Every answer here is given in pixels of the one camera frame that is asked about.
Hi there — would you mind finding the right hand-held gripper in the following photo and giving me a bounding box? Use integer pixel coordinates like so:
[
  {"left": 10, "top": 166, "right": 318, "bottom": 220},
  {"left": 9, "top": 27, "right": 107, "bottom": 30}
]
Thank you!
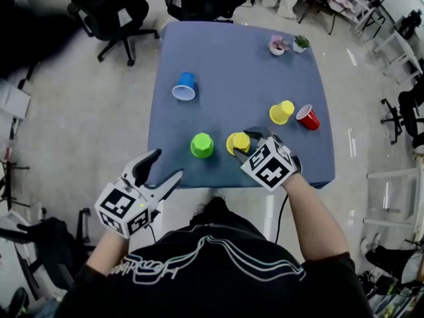
[{"left": 233, "top": 126, "right": 303, "bottom": 193}]

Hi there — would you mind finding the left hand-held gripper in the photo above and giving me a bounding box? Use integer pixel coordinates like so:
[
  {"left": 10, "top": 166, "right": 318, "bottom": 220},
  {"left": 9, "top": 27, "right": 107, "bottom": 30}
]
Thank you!
[{"left": 94, "top": 148, "right": 185, "bottom": 240}]

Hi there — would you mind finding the yellow paper cup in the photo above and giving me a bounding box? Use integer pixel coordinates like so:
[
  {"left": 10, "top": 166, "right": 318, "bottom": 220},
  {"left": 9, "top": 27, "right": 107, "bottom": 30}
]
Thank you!
[
  {"left": 226, "top": 131, "right": 251, "bottom": 155},
  {"left": 268, "top": 99, "right": 295, "bottom": 126}
]

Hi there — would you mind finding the green paper cup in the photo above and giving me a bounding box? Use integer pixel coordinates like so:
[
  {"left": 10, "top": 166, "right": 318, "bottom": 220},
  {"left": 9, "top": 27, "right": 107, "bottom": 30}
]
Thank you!
[{"left": 189, "top": 132, "right": 215, "bottom": 159}]

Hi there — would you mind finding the red paper cup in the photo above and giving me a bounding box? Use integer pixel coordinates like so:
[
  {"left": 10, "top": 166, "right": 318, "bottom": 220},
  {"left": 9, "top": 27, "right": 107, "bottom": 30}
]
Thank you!
[{"left": 295, "top": 103, "right": 321, "bottom": 131}]

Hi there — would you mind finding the blue paper cup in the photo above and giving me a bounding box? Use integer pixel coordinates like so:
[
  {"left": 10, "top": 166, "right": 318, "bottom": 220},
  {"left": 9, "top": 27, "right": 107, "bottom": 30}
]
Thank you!
[{"left": 171, "top": 72, "right": 197, "bottom": 101}]

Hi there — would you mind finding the person's right forearm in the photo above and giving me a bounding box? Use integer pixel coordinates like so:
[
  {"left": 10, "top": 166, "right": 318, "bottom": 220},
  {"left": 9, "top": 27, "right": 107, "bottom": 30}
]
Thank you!
[{"left": 280, "top": 173, "right": 351, "bottom": 264}]

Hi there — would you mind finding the person's left forearm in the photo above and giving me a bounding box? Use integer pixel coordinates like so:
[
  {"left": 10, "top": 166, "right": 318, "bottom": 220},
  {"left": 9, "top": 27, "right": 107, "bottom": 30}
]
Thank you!
[{"left": 85, "top": 229, "right": 132, "bottom": 278}]

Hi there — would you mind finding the table with blue cloth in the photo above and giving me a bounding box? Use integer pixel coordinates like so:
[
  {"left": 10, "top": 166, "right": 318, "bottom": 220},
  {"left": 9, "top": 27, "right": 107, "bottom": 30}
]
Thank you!
[{"left": 147, "top": 21, "right": 336, "bottom": 243}]

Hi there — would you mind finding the pink potted plant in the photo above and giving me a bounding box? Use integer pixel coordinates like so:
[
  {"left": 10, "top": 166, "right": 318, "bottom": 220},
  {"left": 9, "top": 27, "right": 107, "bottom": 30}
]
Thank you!
[{"left": 268, "top": 34, "right": 289, "bottom": 56}]

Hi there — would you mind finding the green potted plant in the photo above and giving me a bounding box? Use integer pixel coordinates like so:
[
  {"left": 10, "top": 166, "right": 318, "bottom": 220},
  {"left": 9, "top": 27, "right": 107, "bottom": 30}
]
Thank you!
[{"left": 292, "top": 34, "right": 311, "bottom": 54}]

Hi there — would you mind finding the person's black printed shirt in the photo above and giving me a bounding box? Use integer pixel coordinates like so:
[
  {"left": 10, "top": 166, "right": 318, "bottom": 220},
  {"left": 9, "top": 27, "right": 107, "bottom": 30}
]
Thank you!
[{"left": 54, "top": 210, "right": 374, "bottom": 318}]

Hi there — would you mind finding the white box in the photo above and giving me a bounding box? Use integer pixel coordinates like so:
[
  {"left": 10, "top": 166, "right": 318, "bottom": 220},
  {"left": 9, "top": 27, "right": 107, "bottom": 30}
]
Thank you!
[{"left": 0, "top": 81, "right": 32, "bottom": 121}]

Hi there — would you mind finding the white shelf rack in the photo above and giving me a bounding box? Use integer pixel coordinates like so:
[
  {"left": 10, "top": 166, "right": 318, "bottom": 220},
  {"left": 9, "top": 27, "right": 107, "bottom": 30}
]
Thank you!
[{"left": 341, "top": 0, "right": 398, "bottom": 29}]

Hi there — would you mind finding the white frame table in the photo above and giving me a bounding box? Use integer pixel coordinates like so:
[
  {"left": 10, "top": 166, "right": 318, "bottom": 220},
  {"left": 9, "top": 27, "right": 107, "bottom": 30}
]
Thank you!
[{"left": 362, "top": 159, "right": 424, "bottom": 243}]

